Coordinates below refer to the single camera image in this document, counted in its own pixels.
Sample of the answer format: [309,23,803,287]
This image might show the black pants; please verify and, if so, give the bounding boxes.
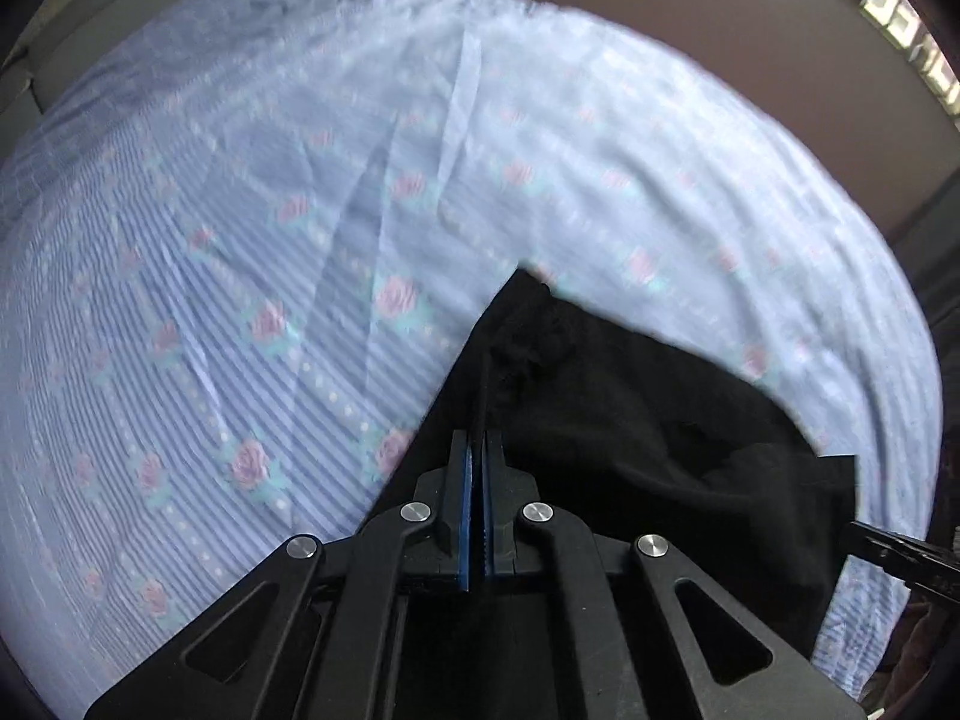
[358,267,857,665]

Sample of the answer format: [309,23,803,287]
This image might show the blue floral striped bed sheet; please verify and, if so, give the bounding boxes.
[0,0,944,720]

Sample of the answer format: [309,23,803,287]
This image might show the window with grille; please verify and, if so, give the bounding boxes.
[780,0,960,115]

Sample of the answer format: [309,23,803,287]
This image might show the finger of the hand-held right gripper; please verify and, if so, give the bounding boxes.
[838,520,958,590]

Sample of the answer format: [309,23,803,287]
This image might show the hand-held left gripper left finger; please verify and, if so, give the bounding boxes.
[84,429,476,720]

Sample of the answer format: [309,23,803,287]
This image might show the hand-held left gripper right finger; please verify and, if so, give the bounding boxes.
[480,429,863,720]

